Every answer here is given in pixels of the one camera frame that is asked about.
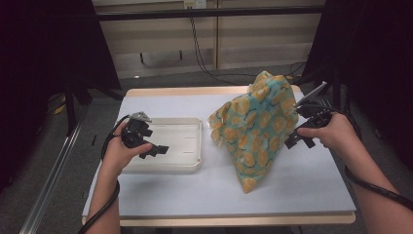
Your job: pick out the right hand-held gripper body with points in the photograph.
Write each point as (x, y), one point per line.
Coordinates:
(316, 117)

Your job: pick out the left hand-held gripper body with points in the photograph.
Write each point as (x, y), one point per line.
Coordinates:
(136, 133)

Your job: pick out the fruit print cloth bag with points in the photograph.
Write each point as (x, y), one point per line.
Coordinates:
(256, 130)

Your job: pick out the person's right hand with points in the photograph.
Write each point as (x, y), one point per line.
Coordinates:
(337, 135)

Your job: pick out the person's left hand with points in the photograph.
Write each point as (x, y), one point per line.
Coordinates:
(118, 156)

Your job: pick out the white plastic tray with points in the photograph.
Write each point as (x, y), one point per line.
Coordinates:
(175, 139)

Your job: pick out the white table mat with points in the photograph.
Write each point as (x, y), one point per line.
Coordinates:
(195, 195)

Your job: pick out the black metal stand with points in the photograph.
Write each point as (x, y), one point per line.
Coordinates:
(69, 110)

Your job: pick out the yellow floor tape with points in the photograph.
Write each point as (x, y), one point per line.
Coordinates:
(59, 109)

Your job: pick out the dark curtain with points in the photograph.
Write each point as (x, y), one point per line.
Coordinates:
(373, 48)
(39, 65)

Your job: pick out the black horizontal bar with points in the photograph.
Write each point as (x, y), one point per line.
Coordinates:
(195, 13)

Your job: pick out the metal floor rail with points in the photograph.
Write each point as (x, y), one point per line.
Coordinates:
(48, 188)

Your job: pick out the white wall outlet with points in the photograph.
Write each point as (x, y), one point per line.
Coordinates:
(195, 4)

